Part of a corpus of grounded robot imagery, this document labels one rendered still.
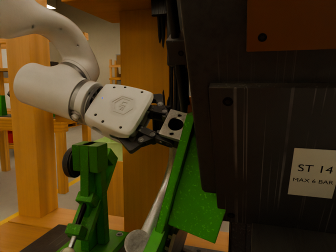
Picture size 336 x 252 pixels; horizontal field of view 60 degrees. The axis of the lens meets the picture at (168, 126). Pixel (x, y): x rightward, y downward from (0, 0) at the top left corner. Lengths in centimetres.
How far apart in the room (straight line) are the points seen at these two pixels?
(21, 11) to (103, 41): 1119
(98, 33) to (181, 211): 1152
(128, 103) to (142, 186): 37
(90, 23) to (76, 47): 1143
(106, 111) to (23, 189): 61
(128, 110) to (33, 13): 22
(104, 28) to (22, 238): 1102
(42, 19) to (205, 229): 42
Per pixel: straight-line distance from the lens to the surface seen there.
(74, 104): 54
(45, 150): 103
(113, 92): 54
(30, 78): 60
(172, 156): 56
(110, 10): 83
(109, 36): 1162
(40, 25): 56
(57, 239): 89
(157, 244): 42
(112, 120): 50
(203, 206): 40
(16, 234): 100
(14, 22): 53
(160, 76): 77
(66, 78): 57
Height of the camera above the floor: 131
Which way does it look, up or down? 8 degrees down
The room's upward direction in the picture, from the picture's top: straight up
